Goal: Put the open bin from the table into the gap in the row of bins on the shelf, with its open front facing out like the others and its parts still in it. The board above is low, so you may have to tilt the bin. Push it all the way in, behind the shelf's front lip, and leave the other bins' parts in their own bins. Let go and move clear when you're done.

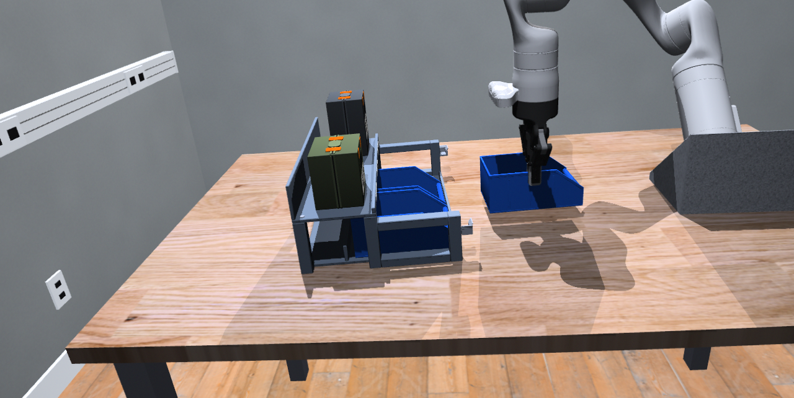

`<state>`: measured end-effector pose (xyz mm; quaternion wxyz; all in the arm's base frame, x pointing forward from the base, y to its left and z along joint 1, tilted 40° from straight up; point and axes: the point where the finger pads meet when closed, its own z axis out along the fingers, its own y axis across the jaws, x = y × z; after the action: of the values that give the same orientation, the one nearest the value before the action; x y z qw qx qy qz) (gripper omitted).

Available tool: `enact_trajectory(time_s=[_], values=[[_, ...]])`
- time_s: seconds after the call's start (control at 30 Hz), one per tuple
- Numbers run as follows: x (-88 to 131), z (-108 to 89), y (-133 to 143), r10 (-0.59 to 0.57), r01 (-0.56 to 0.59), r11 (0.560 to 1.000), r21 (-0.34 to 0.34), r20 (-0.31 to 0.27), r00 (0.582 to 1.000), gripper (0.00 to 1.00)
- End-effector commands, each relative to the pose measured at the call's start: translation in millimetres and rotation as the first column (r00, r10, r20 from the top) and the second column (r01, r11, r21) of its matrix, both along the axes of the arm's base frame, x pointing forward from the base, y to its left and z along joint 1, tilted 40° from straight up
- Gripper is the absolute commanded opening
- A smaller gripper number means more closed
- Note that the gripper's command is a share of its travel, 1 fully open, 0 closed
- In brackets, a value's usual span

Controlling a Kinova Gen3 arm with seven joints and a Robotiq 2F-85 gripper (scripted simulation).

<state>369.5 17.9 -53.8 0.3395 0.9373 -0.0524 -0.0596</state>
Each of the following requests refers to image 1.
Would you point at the black case with orange grip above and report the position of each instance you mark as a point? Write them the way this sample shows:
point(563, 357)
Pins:
point(347, 115)

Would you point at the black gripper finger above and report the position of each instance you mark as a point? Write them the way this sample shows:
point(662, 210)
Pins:
point(538, 156)
point(522, 127)

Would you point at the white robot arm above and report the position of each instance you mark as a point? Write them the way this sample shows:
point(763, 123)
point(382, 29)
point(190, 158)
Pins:
point(699, 79)

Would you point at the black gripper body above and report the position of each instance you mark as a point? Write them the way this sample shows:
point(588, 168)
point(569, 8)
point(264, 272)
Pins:
point(535, 115)

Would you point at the olive green case with orange latches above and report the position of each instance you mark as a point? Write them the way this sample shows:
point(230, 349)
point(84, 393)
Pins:
point(337, 171)

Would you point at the grey metal shelf rack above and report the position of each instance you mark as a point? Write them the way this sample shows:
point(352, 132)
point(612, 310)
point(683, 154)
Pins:
point(331, 241)

